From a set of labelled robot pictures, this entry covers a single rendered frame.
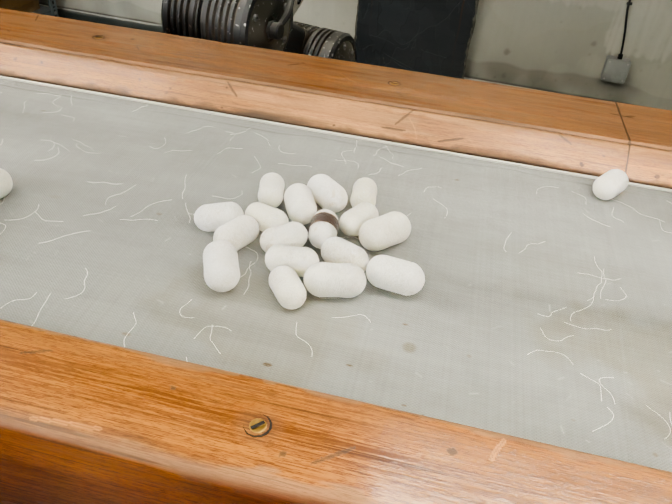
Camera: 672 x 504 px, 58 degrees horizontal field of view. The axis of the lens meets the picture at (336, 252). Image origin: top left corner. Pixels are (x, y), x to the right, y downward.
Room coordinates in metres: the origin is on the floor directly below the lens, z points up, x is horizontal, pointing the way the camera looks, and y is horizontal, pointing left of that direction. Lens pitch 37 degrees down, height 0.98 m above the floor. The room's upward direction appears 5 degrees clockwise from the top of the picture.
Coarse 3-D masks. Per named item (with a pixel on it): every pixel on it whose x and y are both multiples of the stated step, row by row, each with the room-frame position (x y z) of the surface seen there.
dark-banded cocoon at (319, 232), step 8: (336, 216) 0.34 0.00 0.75; (312, 224) 0.32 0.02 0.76; (320, 224) 0.32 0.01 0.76; (328, 224) 0.32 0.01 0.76; (312, 232) 0.32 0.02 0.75; (320, 232) 0.31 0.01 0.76; (328, 232) 0.32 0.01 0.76; (336, 232) 0.32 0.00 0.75; (312, 240) 0.31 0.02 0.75; (320, 240) 0.31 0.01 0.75; (320, 248) 0.31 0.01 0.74
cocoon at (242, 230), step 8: (240, 216) 0.32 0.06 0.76; (248, 216) 0.32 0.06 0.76; (224, 224) 0.31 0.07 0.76; (232, 224) 0.31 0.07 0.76; (240, 224) 0.31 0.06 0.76; (248, 224) 0.31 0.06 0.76; (256, 224) 0.32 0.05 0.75; (216, 232) 0.30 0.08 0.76; (224, 232) 0.30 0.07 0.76; (232, 232) 0.30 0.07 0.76; (240, 232) 0.31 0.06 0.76; (248, 232) 0.31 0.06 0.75; (256, 232) 0.31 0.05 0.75; (232, 240) 0.30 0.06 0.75; (240, 240) 0.30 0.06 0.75; (248, 240) 0.31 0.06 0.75; (240, 248) 0.30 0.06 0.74
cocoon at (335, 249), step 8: (328, 240) 0.30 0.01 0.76; (336, 240) 0.30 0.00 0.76; (344, 240) 0.30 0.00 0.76; (328, 248) 0.30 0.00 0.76; (336, 248) 0.30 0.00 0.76; (344, 248) 0.30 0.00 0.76; (352, 248) 0.30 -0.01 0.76; (360, 248) 0.30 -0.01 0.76; (328, 256) 0.30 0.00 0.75; (336, 256) 0.29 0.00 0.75; (344, 256) 0.29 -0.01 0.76; (352, 256) 0.29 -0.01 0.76; (360, 256) 0.29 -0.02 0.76; (360, 264) 0.29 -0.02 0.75
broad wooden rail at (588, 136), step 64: (0, 64) 0.55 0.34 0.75; (64, 64) 0.55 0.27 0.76; (128, 64) 0.54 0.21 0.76; (192, 64) 0.55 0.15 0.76; (256, 64) 0.57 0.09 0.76; (320, 64) 0.58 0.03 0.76; (320, 128) 0.49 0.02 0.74; (384, 128) 0.49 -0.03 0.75; (448, 128) 0.49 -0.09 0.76; (512, 128) 0.48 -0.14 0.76; (576, 128) 0.49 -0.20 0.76; (640, 128) 0.50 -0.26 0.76
